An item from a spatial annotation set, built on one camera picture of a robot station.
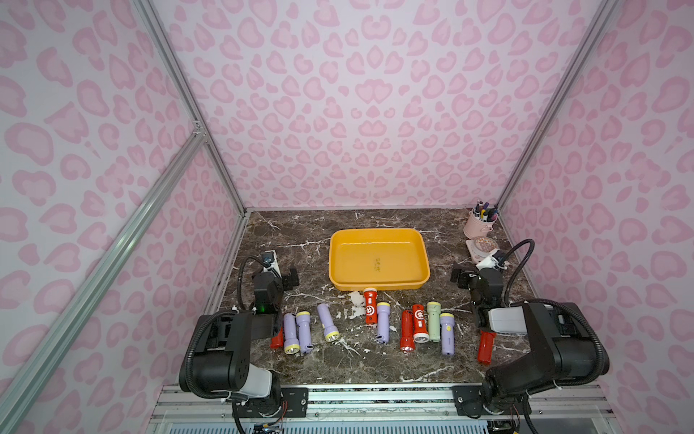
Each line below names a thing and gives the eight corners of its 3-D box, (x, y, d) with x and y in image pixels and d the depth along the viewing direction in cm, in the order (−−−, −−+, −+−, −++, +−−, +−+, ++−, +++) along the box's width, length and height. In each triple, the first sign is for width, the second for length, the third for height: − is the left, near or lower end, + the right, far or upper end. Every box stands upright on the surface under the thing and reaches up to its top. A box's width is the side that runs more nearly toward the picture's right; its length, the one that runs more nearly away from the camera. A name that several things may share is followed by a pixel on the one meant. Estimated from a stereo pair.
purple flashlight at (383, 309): (376, 342, 86) (376, 339, 83) (377, 305, 93) (377, 301, 91) (390, 343, 85) (391, 340, 83) (389, 306, 93) (390, 302, 91)
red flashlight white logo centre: (364, 325, 89) (364, 320, 86) (363, 292, 97) (363, 287, 94) (378, 325, 89) (379, 320, 86) (377, 292, 97) (377, 287, 94)
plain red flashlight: (399, 351, 84) (401, 347, 81) (399, 314, 91) (401, 309, 89) (413, 352, 84) (415, 349, 81) (412, 315, 91) (414, 310, 88)
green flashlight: (427, 342, 85) (430, 337, 82) (426, 305, 93) (429, 300, 90) (440, 343, 85) (443, 339, 82) (438, 307, 93) (441, 301, 90)
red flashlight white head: (413, 343, 85) (415, 339, 82) (408, 308, 93) (410, 304, 90) (427, 343, 85) (430, 339, 82) (422, 308, 92) (424, 304, 90)
